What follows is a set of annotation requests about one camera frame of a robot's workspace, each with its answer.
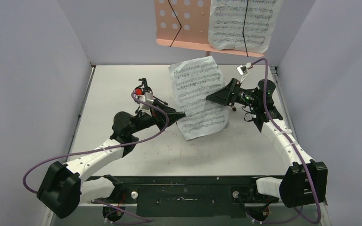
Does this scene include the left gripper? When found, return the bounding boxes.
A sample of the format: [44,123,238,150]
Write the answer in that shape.
[129,99,186,135]

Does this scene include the sheet music page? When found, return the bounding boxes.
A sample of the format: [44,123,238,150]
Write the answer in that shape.
[169,56,229,140]
[208,0,284,54]

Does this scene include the black microphone tripod mount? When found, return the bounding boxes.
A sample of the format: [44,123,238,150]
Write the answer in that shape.
[135,78,168,106]

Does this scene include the pink music stand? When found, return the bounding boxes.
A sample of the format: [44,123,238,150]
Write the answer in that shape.
[154,0,264,57]

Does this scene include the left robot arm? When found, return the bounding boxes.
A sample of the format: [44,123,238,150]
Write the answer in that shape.
[37,103,186,218]

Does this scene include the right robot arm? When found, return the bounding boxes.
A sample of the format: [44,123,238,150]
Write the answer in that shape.
[206,78,328,208]

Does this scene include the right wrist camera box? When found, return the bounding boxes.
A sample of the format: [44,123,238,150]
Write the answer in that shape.
[237,62,253,84]

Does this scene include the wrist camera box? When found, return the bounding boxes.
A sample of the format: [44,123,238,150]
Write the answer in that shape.
[237,62,253,84]
[135,88,154,113]

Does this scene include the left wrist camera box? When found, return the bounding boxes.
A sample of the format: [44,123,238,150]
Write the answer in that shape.
[135,88,154,113]

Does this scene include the aluminium rail frame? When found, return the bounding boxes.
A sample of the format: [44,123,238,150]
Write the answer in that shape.
[36,66,328,225]

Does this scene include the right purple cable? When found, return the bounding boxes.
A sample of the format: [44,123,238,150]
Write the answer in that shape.
[247,57,322,225]

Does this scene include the purple cable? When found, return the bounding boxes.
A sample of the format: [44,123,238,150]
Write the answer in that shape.
[247,57,322,225]
[22,90,170,226]

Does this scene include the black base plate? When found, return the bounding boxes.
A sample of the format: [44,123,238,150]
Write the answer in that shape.
[99,176,280,218]

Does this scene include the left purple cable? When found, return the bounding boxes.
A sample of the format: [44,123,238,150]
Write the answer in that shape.
[22,90,170,226]

